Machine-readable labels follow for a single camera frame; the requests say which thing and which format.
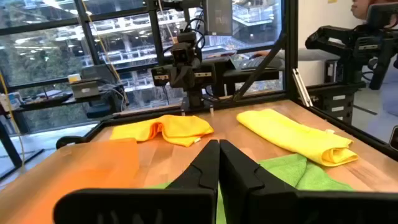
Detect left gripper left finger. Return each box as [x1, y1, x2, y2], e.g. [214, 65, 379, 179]
[53, 139, 220, 224]

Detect white cabinet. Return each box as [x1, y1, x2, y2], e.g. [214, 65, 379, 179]
[297, 48, 341, 87]

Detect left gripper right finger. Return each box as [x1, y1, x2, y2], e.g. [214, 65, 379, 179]
[219, 139, 398, 224]

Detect black robot stand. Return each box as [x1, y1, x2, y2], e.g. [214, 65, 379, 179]
[307, 81, 367, 125]

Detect yellow microfiber towel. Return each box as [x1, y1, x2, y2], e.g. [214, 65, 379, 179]
[236, 108, 359, 167]

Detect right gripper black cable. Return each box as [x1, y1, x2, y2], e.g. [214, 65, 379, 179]
[183, 17, 206, 50]

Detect orange translucent plastic basket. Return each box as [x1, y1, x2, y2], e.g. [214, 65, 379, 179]
[0, 138, 141, 224]

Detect grey hanging box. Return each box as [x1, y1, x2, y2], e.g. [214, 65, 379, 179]
[203, 0, 233, 36]

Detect person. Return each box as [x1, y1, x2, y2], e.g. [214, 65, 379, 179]
[350, 0, 398, 125]

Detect black chair headrest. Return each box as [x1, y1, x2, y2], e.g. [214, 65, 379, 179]
[366, 2, 398, 30]

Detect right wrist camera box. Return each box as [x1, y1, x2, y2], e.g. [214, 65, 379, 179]
[170, 40, 197, 65]

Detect yellow hanging cable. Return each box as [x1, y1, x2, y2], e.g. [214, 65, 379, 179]
[81, 0, 123, 82]
[0, 71, 26, 175]

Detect orange microfiber towel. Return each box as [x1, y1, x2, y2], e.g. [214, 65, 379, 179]
[109, 114, 215, 147]

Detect green microfiber towel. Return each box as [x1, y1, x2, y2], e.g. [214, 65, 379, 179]
[148, 153, 354, 224]

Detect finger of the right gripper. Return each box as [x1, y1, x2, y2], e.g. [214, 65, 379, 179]
[172, 68, 185, 91]
[183, 68, 197, 91]

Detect grey device box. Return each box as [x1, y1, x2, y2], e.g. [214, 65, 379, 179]
[70, 78, 101, 100]

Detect silver aluminium strip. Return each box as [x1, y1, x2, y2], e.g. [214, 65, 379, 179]
[291, 68, 313, 108]

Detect black cluttered desk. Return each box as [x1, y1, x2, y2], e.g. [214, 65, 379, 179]
[0, 90, 128, 169]

